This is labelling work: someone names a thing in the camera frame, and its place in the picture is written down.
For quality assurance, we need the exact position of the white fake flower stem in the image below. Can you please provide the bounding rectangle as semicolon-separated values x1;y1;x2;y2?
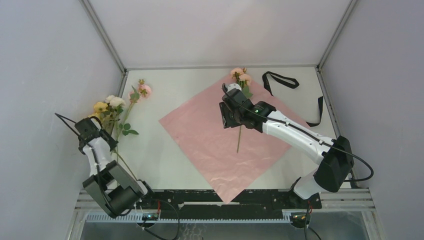
104;95;140;181

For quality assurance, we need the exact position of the black ribbon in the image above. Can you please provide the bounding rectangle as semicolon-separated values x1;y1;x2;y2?
261;71;325;128

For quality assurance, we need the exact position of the purple pink wrapping paper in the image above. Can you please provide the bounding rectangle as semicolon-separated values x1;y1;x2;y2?
159;76;315;203

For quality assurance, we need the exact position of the pink bud fake flower stem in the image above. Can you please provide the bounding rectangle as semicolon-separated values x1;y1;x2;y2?
119;79;152;138

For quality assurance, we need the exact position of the yellow fake flower stem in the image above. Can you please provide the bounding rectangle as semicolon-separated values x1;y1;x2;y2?
88;101;111;133

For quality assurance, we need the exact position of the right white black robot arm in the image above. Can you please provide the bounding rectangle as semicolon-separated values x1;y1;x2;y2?
219;84;374;208

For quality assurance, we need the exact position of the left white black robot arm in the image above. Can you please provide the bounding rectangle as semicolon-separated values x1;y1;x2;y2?
55;113;157;219

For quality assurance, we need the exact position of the left green circuit board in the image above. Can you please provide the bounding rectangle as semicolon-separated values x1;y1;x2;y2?
142;213;159;222

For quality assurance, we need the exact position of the right circuit board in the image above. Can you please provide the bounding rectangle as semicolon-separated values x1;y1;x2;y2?
290;214;311;222

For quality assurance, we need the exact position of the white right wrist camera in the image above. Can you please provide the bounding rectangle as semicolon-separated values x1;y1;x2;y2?
226;83;242;93

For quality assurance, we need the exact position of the white slotted cable duct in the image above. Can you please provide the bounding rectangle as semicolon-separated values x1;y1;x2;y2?
85;211;292;224

